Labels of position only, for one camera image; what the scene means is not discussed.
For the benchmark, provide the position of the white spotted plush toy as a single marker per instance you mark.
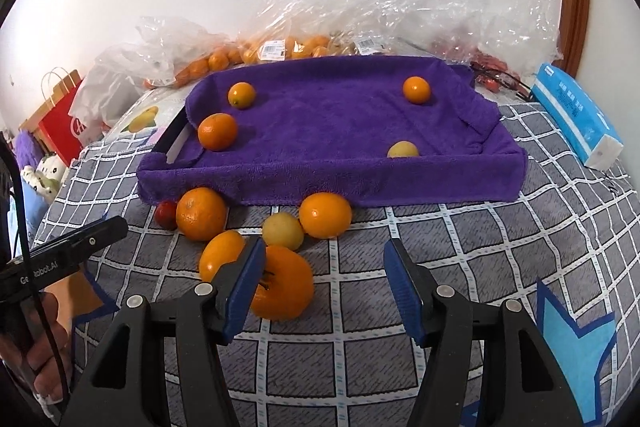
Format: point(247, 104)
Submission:
point(50, 167)

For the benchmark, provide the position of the small mandarin orange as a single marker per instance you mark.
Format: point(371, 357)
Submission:
point(417, 90)
point(325, 215)
point(217, 132)
point(242, 95)
point(201, 213)
point(217, 254)

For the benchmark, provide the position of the light blue cloth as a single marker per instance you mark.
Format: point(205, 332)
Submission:
point(32, 212)

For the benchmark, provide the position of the person's left hand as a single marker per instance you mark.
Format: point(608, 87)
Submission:
point(50, 357)

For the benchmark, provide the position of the clear labelled bag of oranges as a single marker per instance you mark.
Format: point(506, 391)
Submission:
point(300, 47)

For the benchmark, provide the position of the white plastic bag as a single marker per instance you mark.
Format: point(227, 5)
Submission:
point(100, 92)

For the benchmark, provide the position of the blue tissue pack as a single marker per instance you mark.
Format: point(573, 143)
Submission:
point(570, 107)

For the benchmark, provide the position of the clear bag of yellow fruit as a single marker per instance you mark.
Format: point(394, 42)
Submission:
point(345, 47)

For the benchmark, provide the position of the red paper bag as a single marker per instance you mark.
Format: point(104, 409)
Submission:
point(62, 122)

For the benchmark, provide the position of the small yellow round fruit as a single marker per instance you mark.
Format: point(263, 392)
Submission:
point(403, 150)
point(282, 231)

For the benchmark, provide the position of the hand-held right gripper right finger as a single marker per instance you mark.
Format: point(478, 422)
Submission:
point(402, 292)

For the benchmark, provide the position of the grey checkered star blanket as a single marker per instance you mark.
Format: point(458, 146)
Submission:
point(350, 372)

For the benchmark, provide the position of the purple towel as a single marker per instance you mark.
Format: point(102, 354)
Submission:
point(325, 127)

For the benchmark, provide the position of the brown wooden door frame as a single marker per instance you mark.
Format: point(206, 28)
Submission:
point(575, 7)

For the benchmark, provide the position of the red cherry tomato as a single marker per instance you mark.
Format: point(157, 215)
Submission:
point(165, 214)

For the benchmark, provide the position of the purple plush toy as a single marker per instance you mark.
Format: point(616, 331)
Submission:
point(27, 149)

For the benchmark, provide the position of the orange persimmon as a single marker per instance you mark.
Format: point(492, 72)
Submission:
point(285, 287)

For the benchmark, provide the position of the fruit printed sheet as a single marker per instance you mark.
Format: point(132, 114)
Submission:
point(142, 117)

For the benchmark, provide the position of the clear bag of cherry tomatoes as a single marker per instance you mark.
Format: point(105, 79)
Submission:
point(487, 62)

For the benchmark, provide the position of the cloudy plastic bag of oranges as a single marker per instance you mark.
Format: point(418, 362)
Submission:
point(175, 52)

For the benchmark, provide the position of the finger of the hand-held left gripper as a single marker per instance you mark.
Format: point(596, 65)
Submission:
point(95, 239)

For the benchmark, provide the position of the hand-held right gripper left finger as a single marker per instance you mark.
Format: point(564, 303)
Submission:
point(245, 292)

